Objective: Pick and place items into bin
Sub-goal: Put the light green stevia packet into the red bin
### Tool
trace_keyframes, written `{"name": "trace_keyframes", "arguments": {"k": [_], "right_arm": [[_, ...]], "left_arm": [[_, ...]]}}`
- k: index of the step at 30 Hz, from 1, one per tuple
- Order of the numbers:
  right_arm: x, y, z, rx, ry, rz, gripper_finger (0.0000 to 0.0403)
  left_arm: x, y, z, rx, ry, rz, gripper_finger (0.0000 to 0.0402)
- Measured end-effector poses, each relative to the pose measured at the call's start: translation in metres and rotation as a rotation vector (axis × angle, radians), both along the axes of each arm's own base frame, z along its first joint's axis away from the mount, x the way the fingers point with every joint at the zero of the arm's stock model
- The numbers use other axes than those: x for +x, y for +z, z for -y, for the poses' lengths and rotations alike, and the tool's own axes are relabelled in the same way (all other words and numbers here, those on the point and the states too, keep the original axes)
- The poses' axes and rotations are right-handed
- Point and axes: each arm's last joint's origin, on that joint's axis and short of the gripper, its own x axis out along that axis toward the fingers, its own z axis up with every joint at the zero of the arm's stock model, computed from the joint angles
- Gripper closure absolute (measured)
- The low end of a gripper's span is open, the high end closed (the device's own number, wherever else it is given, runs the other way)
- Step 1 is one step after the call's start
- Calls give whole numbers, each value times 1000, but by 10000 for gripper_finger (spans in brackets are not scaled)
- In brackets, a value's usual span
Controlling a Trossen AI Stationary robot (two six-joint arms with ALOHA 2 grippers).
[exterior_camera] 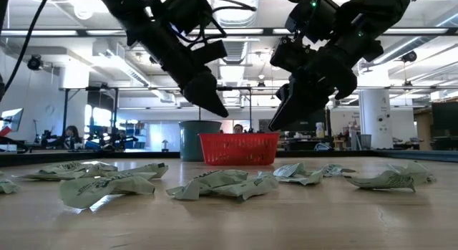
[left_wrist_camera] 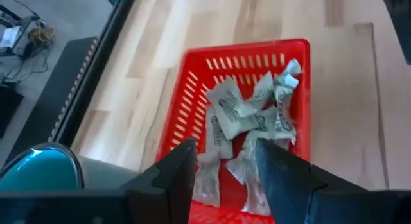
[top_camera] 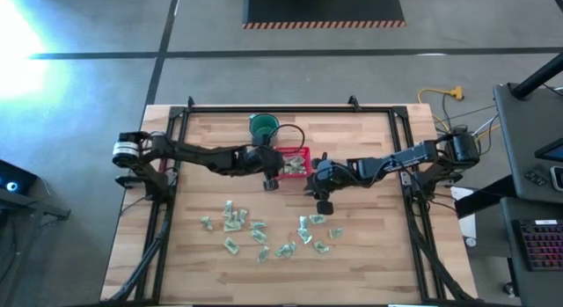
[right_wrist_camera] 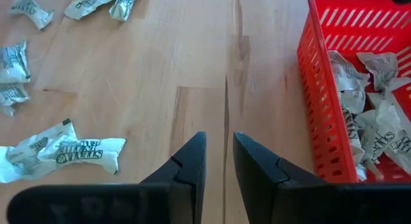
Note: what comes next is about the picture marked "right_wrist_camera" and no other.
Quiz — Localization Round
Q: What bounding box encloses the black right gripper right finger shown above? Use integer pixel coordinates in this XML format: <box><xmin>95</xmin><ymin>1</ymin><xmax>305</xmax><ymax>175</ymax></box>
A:
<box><xmin>233</xmin><ymin>131</ymin><xmax>327</xmax><ymax>224</ymax></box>

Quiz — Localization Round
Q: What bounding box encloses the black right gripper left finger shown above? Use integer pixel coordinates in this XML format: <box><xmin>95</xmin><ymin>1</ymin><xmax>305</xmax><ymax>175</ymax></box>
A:
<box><xmin>139</xmin><ymin>131</ymin><xmax>207</xmax><ymax>224</ymax></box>

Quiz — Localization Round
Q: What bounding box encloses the white sweetener packet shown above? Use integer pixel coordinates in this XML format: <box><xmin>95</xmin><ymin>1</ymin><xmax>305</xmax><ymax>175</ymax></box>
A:
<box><xmin>340</xmin><ymin>105</ymin><xmax>369</xmax><ymax>182</ymax></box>
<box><xmin>0</xmin><ymin>118</ymin><xmax>78</xmax><ymax>184</ymax></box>
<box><xmin>0</xmin><ymin>40</ymin><xmax>31</xmax><ymax>85</ymax></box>
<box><xmin>0</xmin><ymin>83</ymin><xmax>31</xmax><ymax>117</ymax></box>
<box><xmin>109</xmin><ymin>0</ymin><xmax>143</xmax><ymax>22</ymax></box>
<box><xmin>8</xmin><ymin>0</ymin><xmax>55</xmax><ymax>30</ymax></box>
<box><xmin>328</xmin><ymin>50</ymin><xmax>371</xmax><ymax>115</ymax></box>
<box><xmin>356</xmin><ymin>52</ymin><xmax>399</xmax><ymax>92</ymax></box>
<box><xmin>37</xmin><ymin>135</ymin><xmax>127</xmax><ymax>175</ymax></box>
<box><xmin>63</xmin><ymin>0</ymin><xmax>118</xmax><ymax>21</ymax></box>
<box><xmin>354</xmin><ymin>89</ymin><xmax>411</xmax><ymax>175</ymax></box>

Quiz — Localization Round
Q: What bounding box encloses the red slotted plastic basket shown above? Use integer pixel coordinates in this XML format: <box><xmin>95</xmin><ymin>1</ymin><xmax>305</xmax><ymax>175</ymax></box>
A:
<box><xmin>297</xmin><ymin>0</ymin><xmax>411</xmax><ymax>184</ymax></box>

